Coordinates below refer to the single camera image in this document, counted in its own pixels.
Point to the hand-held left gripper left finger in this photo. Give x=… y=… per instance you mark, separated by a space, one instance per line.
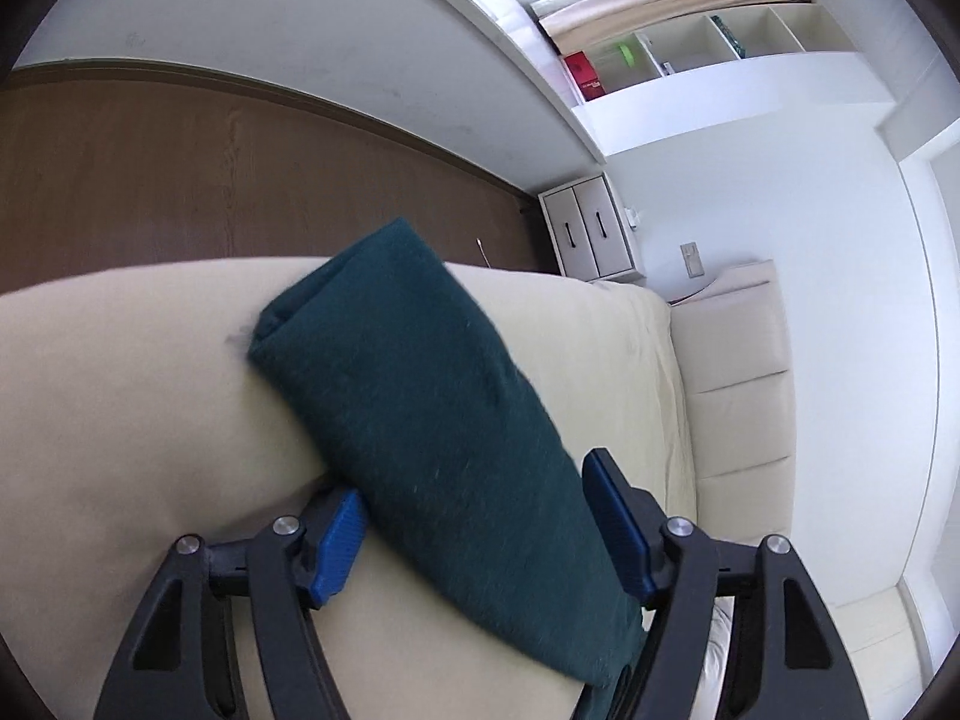
x=337 y=540

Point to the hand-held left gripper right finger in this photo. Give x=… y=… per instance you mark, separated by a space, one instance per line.
x=615 y=517

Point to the dark green knit garment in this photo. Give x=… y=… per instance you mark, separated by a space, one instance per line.
x=435 y=405

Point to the cream padded headboard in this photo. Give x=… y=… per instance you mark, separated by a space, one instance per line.
x=739 y=352

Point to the bed with beige sheet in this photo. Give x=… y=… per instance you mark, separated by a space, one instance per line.
x=150 y=390

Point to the white nightstand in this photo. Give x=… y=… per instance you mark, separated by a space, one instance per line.
x=592 y=229

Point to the red box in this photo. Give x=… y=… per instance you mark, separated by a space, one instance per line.
x=583 y=75

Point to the bright green item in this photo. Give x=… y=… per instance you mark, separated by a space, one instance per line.
x=627 y=54

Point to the dark green book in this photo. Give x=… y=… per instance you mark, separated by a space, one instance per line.
x=729 y=36

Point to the beige curtain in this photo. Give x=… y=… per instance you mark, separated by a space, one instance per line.
x=675 y=0

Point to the grey wall switch panel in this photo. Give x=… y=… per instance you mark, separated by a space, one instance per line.
x=691 y=259

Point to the white wall outlet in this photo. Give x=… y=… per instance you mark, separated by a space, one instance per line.
x=634 y=218

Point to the white wall shelf unit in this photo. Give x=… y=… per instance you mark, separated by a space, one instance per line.
x=690 y=52

